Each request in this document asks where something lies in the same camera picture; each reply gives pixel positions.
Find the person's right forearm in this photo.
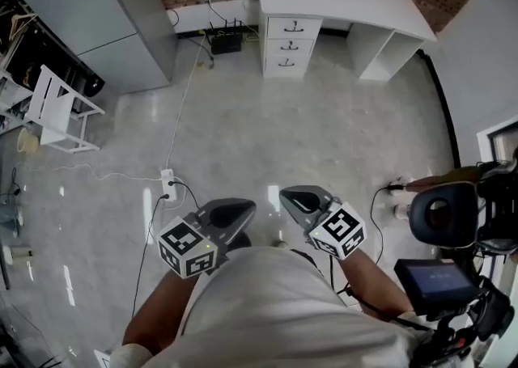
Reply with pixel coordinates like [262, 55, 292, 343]
[342, 245, 414, 319]

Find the white wire shelf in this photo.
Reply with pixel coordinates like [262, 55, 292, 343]
[0, 69, 36, 133]

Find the grey metal cabinet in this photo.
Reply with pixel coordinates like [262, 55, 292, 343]
[11, 0, 179, 95]

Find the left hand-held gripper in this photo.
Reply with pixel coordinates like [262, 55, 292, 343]
[156, 197, 257, 279]

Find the thin white cable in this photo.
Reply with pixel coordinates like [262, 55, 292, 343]
[30, 163, 163, 182]

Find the white framed window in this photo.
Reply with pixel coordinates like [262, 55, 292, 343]
[476, 115, 518, 169]

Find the black power cable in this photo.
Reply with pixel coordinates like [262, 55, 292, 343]
[206, 0, 238, 26]
[131, 193, 171, 319]
[168, 180, 202, 214]

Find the black office chair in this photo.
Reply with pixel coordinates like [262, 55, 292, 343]
[408, 159, 518, 256]

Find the person's beige shirt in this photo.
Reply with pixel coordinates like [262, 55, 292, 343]
[108, 245, 446, 368]

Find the person's left forearm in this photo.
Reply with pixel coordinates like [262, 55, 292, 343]
[121, 267, 200, 356]

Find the black baseboard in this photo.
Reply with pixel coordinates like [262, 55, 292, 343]
[418, 49, 463, 169]

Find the black chest rig mount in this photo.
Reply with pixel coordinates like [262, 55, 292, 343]
[418, 275, 516, 368]

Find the black round object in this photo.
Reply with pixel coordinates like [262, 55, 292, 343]
[83, 74, 107, 97]

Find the long white power cable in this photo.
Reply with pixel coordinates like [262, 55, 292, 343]
[164, 32, 207, 173]

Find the white power strip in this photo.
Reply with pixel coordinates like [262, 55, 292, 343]
[160, 168, 179, 202]

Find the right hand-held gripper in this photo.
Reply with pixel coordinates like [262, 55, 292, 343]
[278, 184, 367, 260]

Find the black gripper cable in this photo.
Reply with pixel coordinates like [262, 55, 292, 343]
[329, 255, 430, 331]

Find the black router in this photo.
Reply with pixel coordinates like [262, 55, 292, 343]
[210, 18, 244, 56]

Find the beige bucket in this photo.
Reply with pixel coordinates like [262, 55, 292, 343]
[16, 126, 40, 154]

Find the white metal rack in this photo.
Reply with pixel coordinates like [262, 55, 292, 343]
[23, 63, 106, 154]

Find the thin black floor cable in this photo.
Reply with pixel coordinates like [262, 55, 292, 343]
[370, 183, 405, 266]

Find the black field monitor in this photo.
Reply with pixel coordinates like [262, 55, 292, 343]
[394, 259, 482, 321]

